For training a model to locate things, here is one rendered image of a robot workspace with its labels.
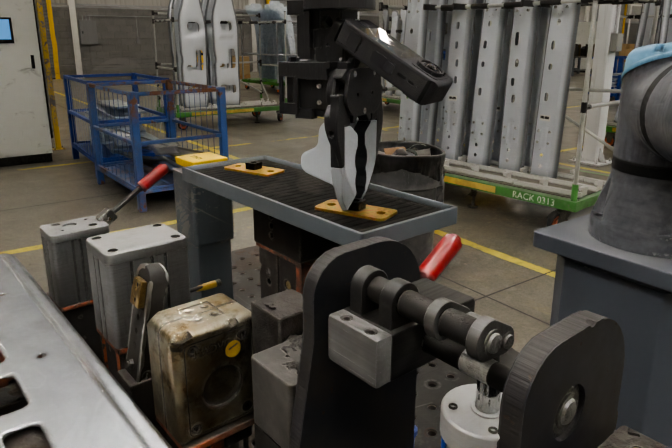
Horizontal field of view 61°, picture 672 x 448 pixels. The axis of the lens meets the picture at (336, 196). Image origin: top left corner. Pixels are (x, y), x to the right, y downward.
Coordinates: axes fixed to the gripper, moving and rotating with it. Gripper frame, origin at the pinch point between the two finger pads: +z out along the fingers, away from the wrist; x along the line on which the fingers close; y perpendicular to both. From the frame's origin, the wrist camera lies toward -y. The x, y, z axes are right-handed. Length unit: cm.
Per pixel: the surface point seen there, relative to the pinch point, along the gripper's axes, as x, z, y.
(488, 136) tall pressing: -421, 62, 113
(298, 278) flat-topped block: 0.1, 11.0, 7.7
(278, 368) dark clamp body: 17.9, 9.9, -3.0
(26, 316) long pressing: 15.3, 17.5, 38.8
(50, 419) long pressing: 25.9, 17.6, 17.4
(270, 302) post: 12.0, 7.8, 2.4
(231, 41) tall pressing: -660, -14, 602
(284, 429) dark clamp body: 19.3, 14.3, -4.4
